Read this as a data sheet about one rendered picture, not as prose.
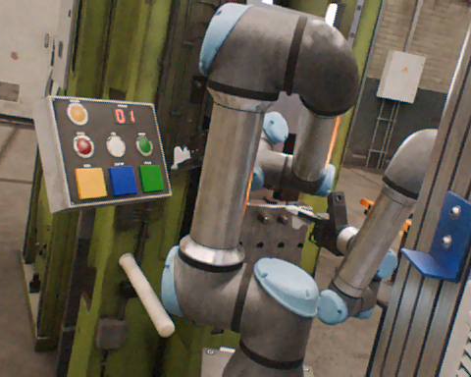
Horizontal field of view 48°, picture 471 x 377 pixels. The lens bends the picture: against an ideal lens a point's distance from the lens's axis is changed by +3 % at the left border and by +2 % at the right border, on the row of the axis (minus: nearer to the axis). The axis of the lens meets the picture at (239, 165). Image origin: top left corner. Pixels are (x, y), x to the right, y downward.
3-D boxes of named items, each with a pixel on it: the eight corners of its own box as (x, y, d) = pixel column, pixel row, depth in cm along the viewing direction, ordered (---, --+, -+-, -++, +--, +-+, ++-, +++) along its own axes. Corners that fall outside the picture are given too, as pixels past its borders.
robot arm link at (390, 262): (370, 283, 123) (379, 249, 121) (340, 262, 133) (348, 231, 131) (394, 282, 127) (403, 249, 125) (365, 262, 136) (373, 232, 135)
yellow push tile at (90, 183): (107, 195, 132) (102, 167, 133) (82, 198, 126) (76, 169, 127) (103, 197, 133) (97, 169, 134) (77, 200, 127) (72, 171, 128)
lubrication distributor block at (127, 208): (135, 235, 177) (142, 196, 175) (117, 235, 174) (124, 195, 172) (132, 231, 180) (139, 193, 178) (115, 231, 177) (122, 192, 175)
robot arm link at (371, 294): (329, 312, 129) (339, 271, 126) (349, 301, 137) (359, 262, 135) (357, 328, 124) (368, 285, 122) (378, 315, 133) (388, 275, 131)
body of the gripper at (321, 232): (305, 239, 147) (331, 256, 136) (312, 210, 145) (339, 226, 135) (327, 239, 150) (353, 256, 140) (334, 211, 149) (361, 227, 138)
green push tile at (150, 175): (164, 190, 148) (159, 164, 149) (144, 191, 142) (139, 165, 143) (160, 191, 149) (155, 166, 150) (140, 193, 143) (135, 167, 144)
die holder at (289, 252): (287, 319, 196) (313, 207, 187) (194, 326, 178) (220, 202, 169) (225, 256, 244) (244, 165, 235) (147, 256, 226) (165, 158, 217)
